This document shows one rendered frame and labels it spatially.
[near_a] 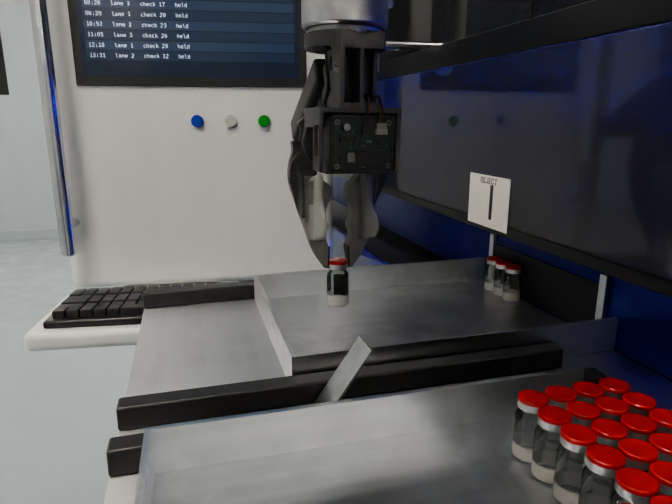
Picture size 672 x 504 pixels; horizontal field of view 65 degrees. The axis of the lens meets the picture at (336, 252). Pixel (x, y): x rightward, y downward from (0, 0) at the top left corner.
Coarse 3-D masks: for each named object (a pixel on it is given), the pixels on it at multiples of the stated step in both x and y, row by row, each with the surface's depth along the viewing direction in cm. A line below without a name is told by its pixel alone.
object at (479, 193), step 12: (480, 180) 63; (492, 180) 60; (504, 180) 58; (480, 192) 63; (504, 192) 58; (480, 204) 63; (492, 204) 61; (504, 204) 58; (468, 216) 66; (480, 216) 63; (492, 216) 61; (504, 216) 59; (492, 228) 61; (504, 228) 59
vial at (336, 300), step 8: (328, 272) 53; (336, 272) 52; (344, 272) 52; (328, 280) 52; (336, 280) 52; (344, 280) 52; (328, 288) 53; (336, 288) 52; (344, 288) 52; (328, 296) 53; (336, 296) 52; (344, 296) 53; (328, 304) 53; (336, 304) 53; (344, 304) 53
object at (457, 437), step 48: (480, 384) 41; (528, 384) 42; (144, 432) 34; (192, 432) 36; (240, 432) 36; (288, 432) 37; (336, 432) 38; (384, 432) 40; (432, 432) 40; (480, 432) 40; (144, 480) 30; (192, 480) 35; (240, 480) 35; (288, 480) 35; (336, 480) 35; (384, 480) 35; (432, 480) 35; (480, 480) 35; (528, 480) 35
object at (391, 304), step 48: (288, 288) 71; (384, 288) 75; (432, 288) 75; (480, 288) 75; (288, 336) 58; (336, 336) 58; (384, 336) 58; (432, 336) 58; (480, 336) 50; (528, 336) 52; (576, 336) 53
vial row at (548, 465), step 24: (528, 408) 36; (552, 408) 35; (528, 432) 36; (552, 432) 34; (576, 432) 32; (528, 456) 36; (552, 456) 34; (576, 456) 32; (600, 456) 30; (624, 456) 30; (552, 480) 34; (576, 480) 32; (600, 480) 30; (624, 480) 28; (648, 480) 28
